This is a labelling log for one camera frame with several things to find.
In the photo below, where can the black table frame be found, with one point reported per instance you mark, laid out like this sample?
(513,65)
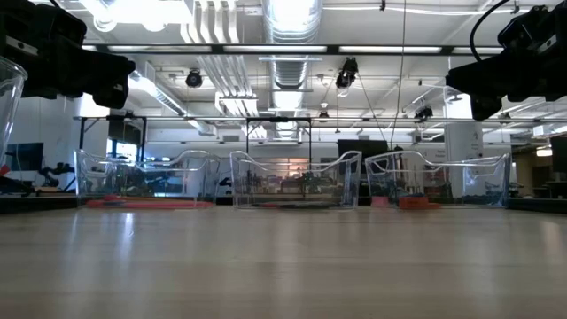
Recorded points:
(35,204)

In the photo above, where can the black monitor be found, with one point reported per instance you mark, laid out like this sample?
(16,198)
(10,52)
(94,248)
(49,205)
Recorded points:
(25,156)
(363,147)
(559,153)

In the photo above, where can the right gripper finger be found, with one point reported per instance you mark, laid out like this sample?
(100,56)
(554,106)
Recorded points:
(485,108)

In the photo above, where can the clear plastic bin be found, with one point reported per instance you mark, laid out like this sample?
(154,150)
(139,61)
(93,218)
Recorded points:
(248,186)
(9,97)
(177,186)
(465,186)

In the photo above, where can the black ceiling spotlight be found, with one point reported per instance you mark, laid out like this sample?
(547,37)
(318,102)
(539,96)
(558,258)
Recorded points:
(424,113)
(347,71)
(194,80)

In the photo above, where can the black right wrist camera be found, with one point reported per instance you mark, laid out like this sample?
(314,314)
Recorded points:
(527,28)

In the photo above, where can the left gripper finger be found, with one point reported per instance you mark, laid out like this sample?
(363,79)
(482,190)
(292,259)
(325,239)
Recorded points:
(111,95)

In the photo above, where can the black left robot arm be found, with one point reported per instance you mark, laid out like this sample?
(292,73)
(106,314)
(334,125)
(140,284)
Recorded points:
(40,22)

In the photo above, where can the black overhead frame bar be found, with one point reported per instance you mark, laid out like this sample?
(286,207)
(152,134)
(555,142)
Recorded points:
(266,49)

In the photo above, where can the silver ceiling duct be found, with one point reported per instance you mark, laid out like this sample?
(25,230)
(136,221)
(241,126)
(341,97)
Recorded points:
(290,71)

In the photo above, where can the red and black equipment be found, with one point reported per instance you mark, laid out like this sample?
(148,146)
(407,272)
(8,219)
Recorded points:
(13,186)

